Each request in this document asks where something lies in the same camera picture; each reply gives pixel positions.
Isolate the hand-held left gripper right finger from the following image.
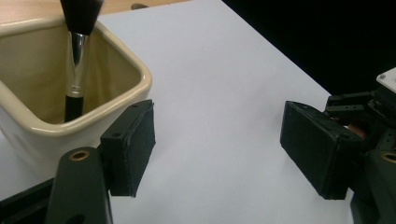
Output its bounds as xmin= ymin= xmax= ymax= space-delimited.
xmin=279 ymin=100 xmax=396 ymax=224

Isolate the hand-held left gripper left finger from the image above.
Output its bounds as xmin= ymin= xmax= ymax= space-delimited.
xmin=46 ymin=99 xmax=157 ymax=224

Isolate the beige square ceramic cup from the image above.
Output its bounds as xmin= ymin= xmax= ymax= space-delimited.
xmin=0 ymin=14 xmax=154 ymax=185

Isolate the black makeup brush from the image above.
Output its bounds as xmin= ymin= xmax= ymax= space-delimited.
xmin=59 ymin=0 xmax=106 ymax=123

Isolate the white table sheet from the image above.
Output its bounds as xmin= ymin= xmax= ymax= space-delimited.
xmin=0 ymin=0 xmax=357 ymax=224

